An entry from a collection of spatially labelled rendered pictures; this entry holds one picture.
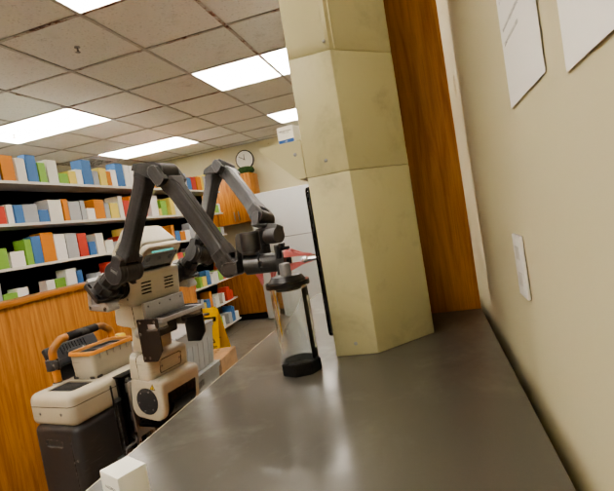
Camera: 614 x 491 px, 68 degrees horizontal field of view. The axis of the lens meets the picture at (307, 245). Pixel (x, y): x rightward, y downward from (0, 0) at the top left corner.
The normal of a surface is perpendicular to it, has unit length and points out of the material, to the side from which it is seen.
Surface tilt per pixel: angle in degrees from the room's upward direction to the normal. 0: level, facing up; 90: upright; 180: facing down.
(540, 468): 0
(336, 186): 90
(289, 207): 90
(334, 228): 90
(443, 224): 90
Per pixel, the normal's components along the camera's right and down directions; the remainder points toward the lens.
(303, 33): -0.17, 0.08
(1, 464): 0.95, -0.15
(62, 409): -0.41, 0.11
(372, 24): 0.49, -0.04
